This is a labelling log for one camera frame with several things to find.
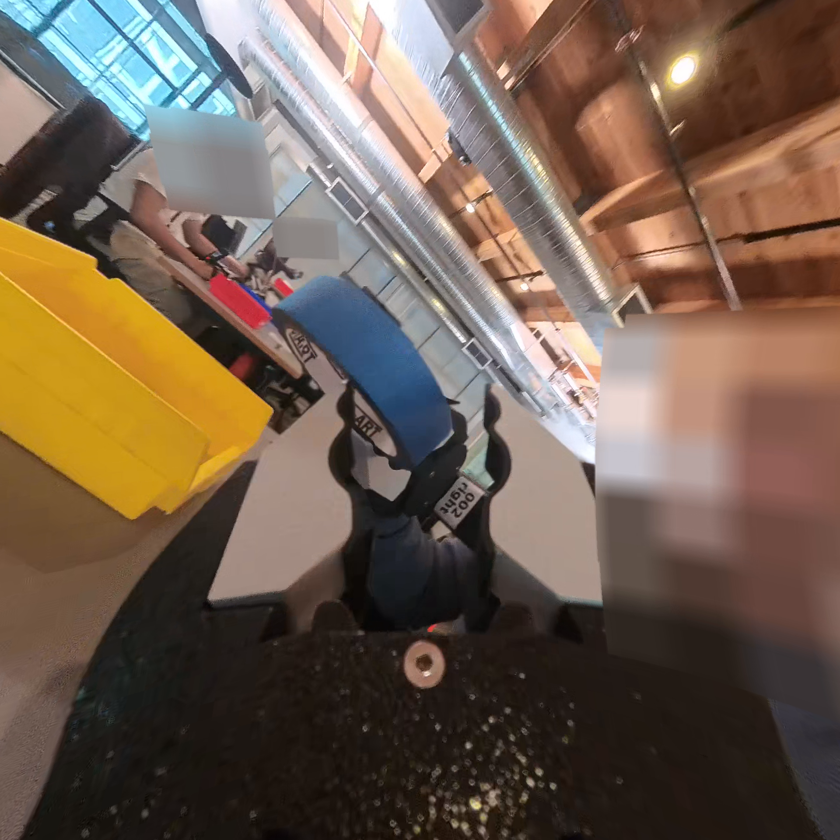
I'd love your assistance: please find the large paned window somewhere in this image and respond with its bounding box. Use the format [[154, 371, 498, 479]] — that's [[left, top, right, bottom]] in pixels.
[[0, 0, 237, 139]]

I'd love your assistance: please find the red storage bin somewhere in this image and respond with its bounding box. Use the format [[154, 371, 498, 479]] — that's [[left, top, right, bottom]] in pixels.
[[209, 273, 272, 327]]

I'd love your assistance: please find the light wooden desk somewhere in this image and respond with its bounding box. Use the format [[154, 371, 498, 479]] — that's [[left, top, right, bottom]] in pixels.
[[157, 255, 309, 382]]

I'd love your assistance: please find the silver ventilation duct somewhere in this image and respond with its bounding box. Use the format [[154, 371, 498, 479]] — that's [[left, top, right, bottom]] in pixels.
[[453, 49, 621, 329], [238, 0, 526, 395]]

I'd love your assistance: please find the yellow storage bin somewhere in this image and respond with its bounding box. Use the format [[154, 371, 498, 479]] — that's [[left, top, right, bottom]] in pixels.
[[0, 217, 274, 521]]

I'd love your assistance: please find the dark office chair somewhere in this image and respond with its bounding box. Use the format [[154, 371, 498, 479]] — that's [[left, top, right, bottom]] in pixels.
[[0, 98, 135, 227]]

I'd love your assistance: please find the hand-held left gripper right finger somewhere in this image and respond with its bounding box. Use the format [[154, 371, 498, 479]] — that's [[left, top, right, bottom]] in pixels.
[[476, 384, 603, 624]]

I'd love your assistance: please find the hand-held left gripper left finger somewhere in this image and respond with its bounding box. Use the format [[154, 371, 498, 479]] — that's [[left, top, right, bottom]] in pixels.
[[209, 384, 371, 627]]

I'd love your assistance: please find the blue masking tape roll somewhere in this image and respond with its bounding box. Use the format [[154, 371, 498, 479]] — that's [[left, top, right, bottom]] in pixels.
[[271, 274, 455, 500]]

